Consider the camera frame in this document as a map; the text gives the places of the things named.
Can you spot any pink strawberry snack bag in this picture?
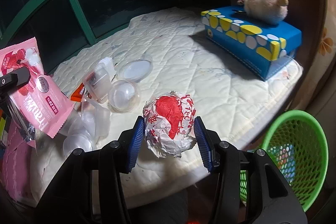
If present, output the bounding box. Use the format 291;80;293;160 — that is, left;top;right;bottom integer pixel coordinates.
1;38;74;138

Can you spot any orange snack wrapper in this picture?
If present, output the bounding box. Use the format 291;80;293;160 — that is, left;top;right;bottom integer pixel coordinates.
70;83;85;102

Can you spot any clear plastic cup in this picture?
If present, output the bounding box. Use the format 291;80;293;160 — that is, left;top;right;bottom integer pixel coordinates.
81;96;110;144

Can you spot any clear square plastic box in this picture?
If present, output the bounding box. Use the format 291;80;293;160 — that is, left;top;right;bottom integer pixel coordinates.
82;63;112;103

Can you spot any red white paper ball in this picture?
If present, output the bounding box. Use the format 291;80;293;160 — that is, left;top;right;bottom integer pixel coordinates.
142;91;197;158

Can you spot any clear round capsule half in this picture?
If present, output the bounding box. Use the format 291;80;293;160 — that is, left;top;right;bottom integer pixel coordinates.
108;80;141;113

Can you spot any clear round lid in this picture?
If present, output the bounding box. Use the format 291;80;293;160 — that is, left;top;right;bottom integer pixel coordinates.
117;54;153;83

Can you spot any green plastic mesh basket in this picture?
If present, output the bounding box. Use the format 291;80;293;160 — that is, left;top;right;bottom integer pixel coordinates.
252;110;329;211

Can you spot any blue yellow dotted tissue box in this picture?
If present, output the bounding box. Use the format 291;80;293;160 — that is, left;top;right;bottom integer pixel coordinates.
201;6;302;81

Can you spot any cream quilted mat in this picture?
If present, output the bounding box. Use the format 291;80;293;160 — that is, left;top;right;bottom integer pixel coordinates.
30;8;303;207

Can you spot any floral beige curtain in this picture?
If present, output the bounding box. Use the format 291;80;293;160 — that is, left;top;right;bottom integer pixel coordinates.
290;0;335;110

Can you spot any beige plush toy animal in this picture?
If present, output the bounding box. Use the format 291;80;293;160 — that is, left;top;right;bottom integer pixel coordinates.
237;0;289;25

